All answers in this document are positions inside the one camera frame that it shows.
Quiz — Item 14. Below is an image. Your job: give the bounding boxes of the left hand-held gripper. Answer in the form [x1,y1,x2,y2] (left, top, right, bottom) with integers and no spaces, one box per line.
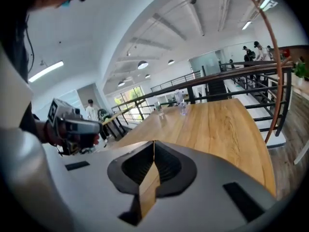
[47,98,101,157]

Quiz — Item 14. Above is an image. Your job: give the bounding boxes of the person's left hand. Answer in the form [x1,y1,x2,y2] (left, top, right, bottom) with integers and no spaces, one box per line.
[81,133,100,150]

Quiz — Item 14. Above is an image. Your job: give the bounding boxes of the person's left forearm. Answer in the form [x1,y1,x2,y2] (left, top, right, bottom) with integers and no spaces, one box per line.
[33,119,64,146]

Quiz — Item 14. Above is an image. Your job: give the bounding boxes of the wooden table with black legs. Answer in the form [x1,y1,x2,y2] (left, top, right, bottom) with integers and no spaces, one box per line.
[101,109,136,140]

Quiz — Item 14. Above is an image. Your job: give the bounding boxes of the curved copper tube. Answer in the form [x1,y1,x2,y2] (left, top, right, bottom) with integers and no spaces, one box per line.
[238,0,293,145]

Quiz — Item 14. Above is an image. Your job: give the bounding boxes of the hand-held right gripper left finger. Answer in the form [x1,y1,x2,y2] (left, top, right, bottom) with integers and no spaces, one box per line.
[44,140,155,219]

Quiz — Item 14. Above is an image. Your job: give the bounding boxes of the dark staircase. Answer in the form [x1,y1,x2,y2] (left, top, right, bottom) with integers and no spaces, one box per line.
[207,79,232,101]

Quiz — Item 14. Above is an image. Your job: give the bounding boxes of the thin black cable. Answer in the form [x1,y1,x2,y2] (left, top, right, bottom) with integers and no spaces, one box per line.
[24,14,36,73]

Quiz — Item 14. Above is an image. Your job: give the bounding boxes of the clear plastic bottle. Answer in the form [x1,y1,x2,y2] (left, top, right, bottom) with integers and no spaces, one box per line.
[174,90,189,116]

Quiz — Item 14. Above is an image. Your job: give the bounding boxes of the green potted plant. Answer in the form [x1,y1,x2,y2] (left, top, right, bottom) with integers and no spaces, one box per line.
[291,61,309,87]

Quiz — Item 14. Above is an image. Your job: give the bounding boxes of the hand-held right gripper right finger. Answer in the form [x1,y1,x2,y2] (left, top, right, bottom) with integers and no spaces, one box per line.
[141,140,277,230]

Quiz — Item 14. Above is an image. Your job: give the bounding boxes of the clear drinking glass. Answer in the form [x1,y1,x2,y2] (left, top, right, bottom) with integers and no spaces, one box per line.
[154,101,165,117]

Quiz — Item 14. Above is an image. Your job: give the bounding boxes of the person's white shirt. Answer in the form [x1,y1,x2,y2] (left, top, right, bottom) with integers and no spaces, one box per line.
[0,42,34,131]

